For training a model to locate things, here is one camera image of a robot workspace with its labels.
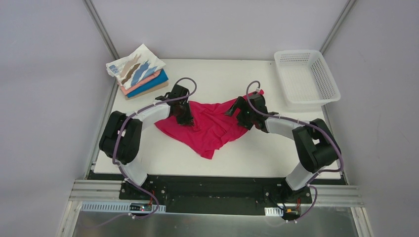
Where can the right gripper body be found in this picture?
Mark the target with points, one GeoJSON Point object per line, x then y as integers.
{"type": "Point", "coordinates": [244, 117]}

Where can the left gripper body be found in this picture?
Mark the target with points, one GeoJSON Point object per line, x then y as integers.
{"type": "Point", "coordinates": [183, 113]}

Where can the magenta t shirt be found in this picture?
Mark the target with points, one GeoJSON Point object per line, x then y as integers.
{"type": "Point", "coordinates": [212, 129]}

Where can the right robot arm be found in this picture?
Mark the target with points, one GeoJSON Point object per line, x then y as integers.
{"type": "Point", "coordinates": [316, 147]}

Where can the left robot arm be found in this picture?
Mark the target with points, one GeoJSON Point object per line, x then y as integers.
{"type": "Point", "coordinates": [121, 137]}

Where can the tan folded shirt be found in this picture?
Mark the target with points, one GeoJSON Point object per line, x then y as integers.
{"type": "Point", "coordinates": [157, 87]}

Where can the blue folded shirt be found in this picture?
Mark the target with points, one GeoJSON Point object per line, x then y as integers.
{"type": "Point", "coordinates": [158, 80]}

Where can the pink folded shirt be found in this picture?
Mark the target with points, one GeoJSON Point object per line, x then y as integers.
{"type": "Point", "coordinates": [139, 84]}

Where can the white plastic basket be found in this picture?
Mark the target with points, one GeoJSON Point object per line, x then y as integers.
{"type": "Point", "coordinates": [306, 80]}

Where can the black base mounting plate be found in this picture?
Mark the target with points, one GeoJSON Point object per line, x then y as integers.
{"type": "Point", "coordinates": [221, 195]}

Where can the right white cable duct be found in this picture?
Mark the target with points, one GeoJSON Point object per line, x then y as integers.
{"type": "Point", "coordinates": [273, 211]}

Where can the white cable duct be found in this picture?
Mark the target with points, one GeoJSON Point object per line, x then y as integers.
{"type": "Point", "coordinates": [122, 207]}
{"type": "Point", "coordinates": [273, 211]}

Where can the left white cable duct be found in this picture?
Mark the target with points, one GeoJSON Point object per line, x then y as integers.
{"type": "Point", "coordinates": [122, 207]}

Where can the aluminium front rail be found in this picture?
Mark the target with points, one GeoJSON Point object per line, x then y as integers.
{"type": "Point", "coordinates": [95, 190]}

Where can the left aluminium frame post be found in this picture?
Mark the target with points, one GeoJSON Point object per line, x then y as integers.
{"type": "Point", "coordinates": [89, 4]}

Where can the aluminium frame post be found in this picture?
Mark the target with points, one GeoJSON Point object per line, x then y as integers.
{"type": "Point", "coordinates": [337, 25]}
{"type": "Point", "coordinates": [89, 4]}

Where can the right aluminium frame post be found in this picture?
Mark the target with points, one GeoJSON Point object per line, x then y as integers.
{"type": "Point", "coordinates": [337, 25]}

